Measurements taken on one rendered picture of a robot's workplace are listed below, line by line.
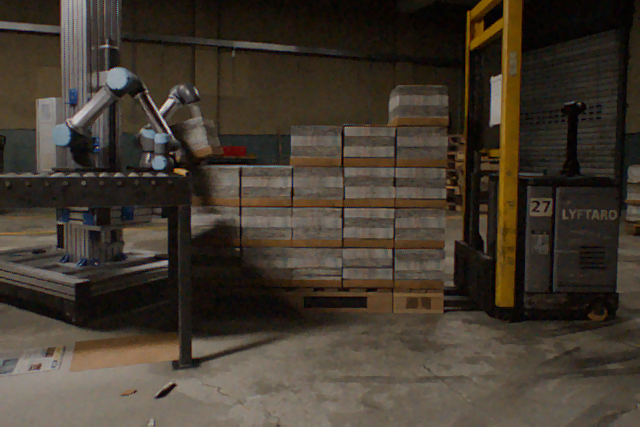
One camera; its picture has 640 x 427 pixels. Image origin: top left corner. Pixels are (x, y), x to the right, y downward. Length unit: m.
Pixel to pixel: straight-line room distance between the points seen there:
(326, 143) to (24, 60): 7.40
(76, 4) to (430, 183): 2.31
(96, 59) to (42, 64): 6.32
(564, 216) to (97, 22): 2.88
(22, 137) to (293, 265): 7.21
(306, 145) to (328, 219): 0.43
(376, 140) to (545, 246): 1.08
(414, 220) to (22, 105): 7.70
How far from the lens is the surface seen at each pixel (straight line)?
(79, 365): 2.51
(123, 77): 2.86
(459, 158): 9.06
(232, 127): 9.76
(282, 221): 2.97
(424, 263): 3.07
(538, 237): 3.06
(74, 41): 3.50
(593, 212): 3.18
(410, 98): 3.02
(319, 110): 10.27
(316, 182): 2.96
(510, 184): 2.94
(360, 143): 2.96
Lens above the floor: 0.88
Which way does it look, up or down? 3 degrees down
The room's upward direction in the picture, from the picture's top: 1 degrees clockwise
